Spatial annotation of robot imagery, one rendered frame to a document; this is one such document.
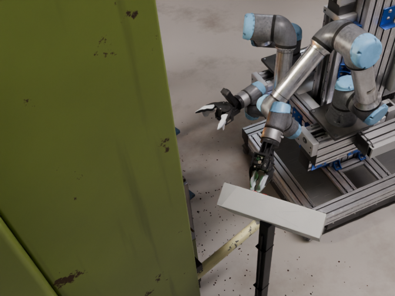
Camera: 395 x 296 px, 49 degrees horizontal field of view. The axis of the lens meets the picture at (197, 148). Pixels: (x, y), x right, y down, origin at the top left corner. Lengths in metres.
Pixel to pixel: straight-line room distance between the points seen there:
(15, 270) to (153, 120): 0.42
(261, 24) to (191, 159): 1.40
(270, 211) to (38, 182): 0.75
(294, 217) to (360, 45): 0.66
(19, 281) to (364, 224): 2.28
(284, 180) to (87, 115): 1.94
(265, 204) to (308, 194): 1.28
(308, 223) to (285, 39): 0.91
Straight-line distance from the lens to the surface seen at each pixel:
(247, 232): 1.99
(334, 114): 2.18
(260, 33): 1.99
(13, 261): 0.90
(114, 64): 0.87
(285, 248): 2.70
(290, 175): 2.72
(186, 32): 4.36
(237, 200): 1.43
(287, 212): 1.40
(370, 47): 1.69
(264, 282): 1.86
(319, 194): 2.69
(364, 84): 1.86
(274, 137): 1.63
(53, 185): 0.96
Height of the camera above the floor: 2.34
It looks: 48 degrees down
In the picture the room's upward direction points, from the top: 6 degrees counter-clockwise
